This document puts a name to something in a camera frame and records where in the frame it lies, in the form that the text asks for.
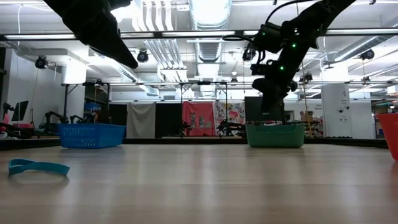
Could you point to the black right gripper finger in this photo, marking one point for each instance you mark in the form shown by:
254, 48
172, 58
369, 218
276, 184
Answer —
273, 109

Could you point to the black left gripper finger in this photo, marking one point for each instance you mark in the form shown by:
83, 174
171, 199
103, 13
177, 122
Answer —
109, 40

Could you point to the blue rubber band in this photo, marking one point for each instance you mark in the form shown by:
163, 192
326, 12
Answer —
46, 165

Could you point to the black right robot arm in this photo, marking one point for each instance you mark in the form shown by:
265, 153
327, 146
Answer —
311, 21

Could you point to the black background robot arm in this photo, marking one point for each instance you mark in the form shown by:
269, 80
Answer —
51, 116
230, 126

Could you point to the large black monitor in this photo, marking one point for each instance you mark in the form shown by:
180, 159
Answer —
252, 109

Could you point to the green plastic basket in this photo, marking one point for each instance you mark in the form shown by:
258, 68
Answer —
275, 137

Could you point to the cardboard box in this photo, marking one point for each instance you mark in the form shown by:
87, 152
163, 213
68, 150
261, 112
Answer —
308, 116

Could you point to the floral hanging cloth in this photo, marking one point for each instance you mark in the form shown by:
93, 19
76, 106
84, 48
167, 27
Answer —
233, 109

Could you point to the white ceiling pipes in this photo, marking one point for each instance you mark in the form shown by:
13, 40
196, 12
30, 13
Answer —
161, 53

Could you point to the white pillar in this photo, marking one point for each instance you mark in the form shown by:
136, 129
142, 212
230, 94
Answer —
335, 109

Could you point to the red hanging cloth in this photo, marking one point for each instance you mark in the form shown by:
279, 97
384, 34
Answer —
202, 107

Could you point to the grey hanging cloth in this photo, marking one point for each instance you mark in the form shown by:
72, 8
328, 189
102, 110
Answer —
140, 121

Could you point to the blue plastic basket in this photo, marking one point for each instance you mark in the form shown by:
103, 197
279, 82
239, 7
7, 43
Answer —
90, 137

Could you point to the black hanging panel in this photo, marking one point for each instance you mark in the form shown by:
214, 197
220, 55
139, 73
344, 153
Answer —
168, 119

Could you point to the small black monitor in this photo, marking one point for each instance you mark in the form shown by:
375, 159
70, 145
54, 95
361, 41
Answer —
21, 110

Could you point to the orange plastic basket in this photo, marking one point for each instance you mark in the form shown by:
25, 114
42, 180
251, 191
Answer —
390, 137

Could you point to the silver ventilation duct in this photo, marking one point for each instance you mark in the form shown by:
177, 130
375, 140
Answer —
211, 53

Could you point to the black background table frame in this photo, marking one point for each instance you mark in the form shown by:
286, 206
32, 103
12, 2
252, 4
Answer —
199, 83

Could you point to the black aluminium table frame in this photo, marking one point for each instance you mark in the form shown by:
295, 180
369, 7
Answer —
186, 141

